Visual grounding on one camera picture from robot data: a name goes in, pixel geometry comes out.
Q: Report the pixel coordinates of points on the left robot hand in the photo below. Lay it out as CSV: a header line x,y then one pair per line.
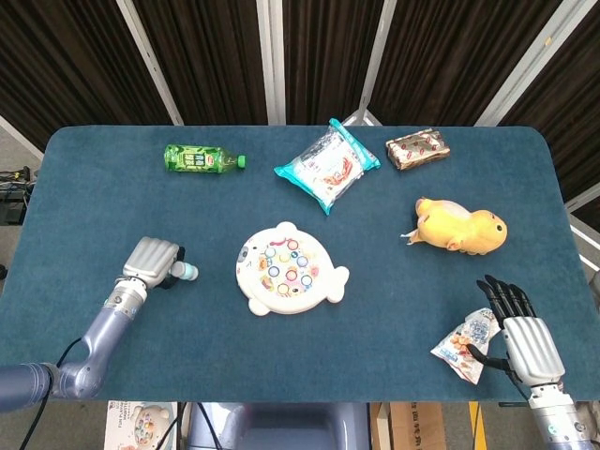
x,y
149,262

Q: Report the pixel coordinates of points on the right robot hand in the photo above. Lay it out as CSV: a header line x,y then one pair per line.
x,y
532,344

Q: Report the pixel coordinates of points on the light blue toy rod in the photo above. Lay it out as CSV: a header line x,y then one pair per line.
x,y
185,271

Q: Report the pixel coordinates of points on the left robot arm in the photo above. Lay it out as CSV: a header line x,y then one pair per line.
x,y
79,356

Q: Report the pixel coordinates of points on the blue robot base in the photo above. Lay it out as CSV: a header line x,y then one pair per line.
x,y
276,426

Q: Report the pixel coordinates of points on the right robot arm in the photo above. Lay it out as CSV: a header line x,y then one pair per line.
x,y
560,417

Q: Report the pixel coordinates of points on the white fish-shaped toy board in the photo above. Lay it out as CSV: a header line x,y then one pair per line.
x,y
289,270

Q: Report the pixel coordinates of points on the white printed product box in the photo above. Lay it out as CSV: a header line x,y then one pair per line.
x,y
139,425

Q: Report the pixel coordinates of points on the small white snack packet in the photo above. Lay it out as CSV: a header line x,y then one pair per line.
x,y
461,344

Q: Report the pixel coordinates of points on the green tea bottle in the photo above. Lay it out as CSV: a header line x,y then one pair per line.
x,y
199,158

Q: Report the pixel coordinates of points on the yellow plush toy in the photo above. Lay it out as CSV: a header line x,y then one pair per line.
x,y
461,227

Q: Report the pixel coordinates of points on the brown cardboard box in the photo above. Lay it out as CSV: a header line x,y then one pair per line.
x,y
417,426

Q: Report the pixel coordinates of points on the blue felt table mat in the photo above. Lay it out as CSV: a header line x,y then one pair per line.
x,y
300,351

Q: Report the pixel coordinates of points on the teal clear snack bag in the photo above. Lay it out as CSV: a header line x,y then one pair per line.
x,y
328,169

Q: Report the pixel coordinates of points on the brown wrapped snack pack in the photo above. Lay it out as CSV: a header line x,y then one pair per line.
x,y
417,149

